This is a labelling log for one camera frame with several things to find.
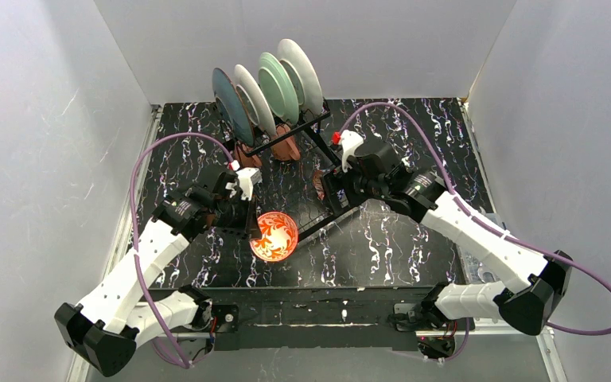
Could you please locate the red geometric pattern bowl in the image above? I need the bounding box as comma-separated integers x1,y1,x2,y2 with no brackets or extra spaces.
313,170,326,201

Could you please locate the orange floral pattern bowl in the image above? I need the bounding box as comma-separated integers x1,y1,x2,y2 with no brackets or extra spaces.
250,211,298,263

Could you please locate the black wire dish rack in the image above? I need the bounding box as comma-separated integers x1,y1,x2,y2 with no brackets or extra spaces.
204,99,369,257

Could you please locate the red teal floral plate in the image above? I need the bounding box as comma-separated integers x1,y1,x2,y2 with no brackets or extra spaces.
277,38,324,116

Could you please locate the dark blue glazed plate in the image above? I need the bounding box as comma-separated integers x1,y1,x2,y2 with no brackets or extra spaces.
212,68,255,147

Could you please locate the green rim lettered plate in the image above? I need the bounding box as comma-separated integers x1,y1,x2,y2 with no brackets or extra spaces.
234,64,277,138

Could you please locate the light green flower plate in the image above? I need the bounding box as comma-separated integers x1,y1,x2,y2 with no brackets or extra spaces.
258,52,299,125

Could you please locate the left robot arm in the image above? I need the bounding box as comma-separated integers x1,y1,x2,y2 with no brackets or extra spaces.
54,166,261,376

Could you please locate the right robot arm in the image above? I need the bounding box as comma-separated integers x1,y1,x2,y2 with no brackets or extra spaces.
321,131,570,335

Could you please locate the clear plastic box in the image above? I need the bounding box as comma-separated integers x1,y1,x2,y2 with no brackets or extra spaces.
456,209,506,284

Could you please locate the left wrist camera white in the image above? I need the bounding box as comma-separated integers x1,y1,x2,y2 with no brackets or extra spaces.
227,160,262,201

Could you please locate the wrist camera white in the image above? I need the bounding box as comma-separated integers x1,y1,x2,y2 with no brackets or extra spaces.
227,160,262,201
333,130,364,173

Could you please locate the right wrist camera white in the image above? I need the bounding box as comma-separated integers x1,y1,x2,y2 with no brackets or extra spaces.
333,130,364,173

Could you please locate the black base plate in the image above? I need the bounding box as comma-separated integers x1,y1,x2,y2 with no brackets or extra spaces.
202,286,473,351

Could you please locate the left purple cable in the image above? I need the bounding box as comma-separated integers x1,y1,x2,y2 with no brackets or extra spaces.
130,132,235,369

